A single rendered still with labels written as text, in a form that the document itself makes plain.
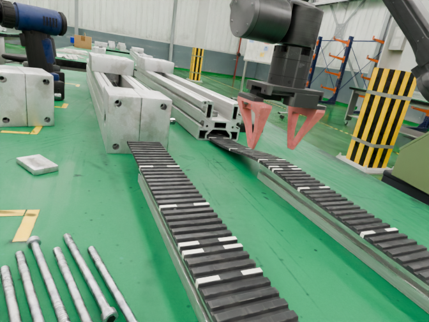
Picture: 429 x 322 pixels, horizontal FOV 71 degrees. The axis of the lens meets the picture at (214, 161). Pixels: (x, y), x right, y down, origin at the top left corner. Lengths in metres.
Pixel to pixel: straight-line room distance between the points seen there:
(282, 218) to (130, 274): 0.20
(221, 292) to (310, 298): 0.10
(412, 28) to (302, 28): 0.40
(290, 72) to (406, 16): 0.42
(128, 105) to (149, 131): 0.06
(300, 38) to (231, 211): 0.25
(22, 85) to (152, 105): 0.24
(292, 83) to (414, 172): 0.34
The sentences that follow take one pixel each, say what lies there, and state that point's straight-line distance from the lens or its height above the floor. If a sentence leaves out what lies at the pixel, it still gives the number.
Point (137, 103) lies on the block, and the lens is 0.50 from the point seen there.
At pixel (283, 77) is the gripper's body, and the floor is 0.94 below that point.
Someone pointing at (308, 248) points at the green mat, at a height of 0.78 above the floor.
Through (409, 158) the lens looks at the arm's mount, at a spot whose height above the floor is 0.83.
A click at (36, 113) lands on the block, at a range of 0.65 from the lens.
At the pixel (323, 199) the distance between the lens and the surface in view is 0.39.
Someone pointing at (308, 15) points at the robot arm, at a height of 1.02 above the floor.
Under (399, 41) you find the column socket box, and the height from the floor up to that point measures 1.37.
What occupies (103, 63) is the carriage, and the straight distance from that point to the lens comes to 0.90.
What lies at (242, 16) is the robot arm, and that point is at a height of 1.01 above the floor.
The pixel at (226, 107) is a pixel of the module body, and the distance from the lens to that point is 0.68.
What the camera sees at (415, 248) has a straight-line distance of 0.35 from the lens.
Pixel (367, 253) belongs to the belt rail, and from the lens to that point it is 0.35.
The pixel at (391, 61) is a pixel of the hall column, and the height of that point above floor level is 1.18.
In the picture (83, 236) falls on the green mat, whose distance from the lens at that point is 0.31.
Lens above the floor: 0.95
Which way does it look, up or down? 19 degrees down
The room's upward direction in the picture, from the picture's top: 9 degrees clockwise
